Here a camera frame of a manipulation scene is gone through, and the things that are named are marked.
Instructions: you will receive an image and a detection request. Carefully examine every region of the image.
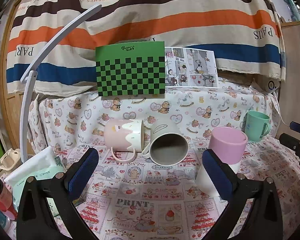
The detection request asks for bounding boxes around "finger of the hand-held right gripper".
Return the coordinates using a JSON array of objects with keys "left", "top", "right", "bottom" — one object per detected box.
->
[
  {"left": 289, "top": 121, "right": 300, "bottom": 137},
  {"left": 279, "top": 133, "right": 300, "bottom": 167}
]

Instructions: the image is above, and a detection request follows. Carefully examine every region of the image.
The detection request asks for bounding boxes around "pink and white mug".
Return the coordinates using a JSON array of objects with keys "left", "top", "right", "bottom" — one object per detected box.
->
[{"left": 104, "top": 119, "right": 145, "bottom": 164}]

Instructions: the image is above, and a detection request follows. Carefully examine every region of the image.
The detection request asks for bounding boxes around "white round device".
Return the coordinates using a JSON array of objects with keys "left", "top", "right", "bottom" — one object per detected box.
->
[{"left": 250, "top": 78, "right": 282, "bottom": 96}]

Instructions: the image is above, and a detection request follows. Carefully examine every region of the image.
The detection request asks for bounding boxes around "mint and white tissue pack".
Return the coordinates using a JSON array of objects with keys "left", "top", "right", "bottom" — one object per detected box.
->
[{"left": 4, "top": 146, "right": 67, "bottom": 218}]

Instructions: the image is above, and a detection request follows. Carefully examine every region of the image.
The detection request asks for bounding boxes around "comic strip sheet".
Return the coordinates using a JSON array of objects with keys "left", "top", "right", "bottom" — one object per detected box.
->
[{"left": 164, "top": 47, "right": 220, "bottom": 89}]

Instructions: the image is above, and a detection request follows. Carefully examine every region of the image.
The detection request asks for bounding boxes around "wooden frame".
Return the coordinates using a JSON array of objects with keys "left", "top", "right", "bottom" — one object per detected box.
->
[{"left": 0, "top": 5, "right": 42, "bottom": 157}]

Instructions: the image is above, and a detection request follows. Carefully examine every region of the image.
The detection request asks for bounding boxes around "green checkered board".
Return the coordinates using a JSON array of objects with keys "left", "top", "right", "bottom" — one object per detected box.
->
[{"left": 95, "top": 40, "right": 166, "bottom": 98}]

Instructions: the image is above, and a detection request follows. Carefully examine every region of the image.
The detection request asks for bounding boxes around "teal plastic mug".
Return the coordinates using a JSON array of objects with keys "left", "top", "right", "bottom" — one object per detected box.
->
[{"left": 244, "top": 110, "right": 271, "bottom": 143}]

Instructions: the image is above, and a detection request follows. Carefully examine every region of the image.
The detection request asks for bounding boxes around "pink and white cup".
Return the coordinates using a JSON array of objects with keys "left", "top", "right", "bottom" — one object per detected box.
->
[{"left": 196, "top": 126, "right": 248, "bottom": 196}]

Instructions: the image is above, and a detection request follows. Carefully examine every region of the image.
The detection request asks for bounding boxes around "small beige basket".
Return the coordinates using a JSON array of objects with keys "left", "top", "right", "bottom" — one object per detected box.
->
[{"left": 0, "top": 148, "right": 21, "bottom": 172}]

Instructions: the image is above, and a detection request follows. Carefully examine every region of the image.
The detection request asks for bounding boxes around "small colourful card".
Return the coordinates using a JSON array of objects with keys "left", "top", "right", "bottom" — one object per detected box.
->
[{"left": 72, "top": 195, "right": 86, "bottom": 207}]

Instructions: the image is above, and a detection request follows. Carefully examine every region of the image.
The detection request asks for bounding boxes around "red drink bottle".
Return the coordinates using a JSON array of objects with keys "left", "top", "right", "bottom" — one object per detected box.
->
[{"left": 0, "top": 167, "right": 18, "bottom": 222}]

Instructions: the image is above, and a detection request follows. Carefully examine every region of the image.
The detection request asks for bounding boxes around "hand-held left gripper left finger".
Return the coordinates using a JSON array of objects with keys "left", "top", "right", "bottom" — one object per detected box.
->
[{"left": 16, "top": 147, "right": 99, "bottom": 240}]

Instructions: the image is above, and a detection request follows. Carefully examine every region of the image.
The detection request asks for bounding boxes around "pink printed tablecloth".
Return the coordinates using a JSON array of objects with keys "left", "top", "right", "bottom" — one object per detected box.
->
[{"left": 5, "top": 137, "right": 300, "bottom": 240}]

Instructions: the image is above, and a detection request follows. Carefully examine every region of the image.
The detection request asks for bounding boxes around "white mug with grey inside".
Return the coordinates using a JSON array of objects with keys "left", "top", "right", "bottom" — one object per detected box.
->
[{"left": 141, "top": 122, "right": 189, "bottom": 167}]

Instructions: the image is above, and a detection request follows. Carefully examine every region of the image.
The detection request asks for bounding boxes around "striped blanket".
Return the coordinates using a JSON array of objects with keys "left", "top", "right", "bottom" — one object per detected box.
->
[{"left": 6, "top": 0, "right": 286, "bottom": 96}]

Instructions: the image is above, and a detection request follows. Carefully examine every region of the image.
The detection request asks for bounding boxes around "bear print cloth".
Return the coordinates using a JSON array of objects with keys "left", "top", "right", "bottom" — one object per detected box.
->
[{"left": 27, "top": 77, "right": 283, "bottom": 153}]

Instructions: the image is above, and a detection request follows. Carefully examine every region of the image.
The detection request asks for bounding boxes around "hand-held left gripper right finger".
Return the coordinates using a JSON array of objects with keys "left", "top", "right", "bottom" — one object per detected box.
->
[{"left": 202, "top": 148, "right": 284, "bottom": 240}]

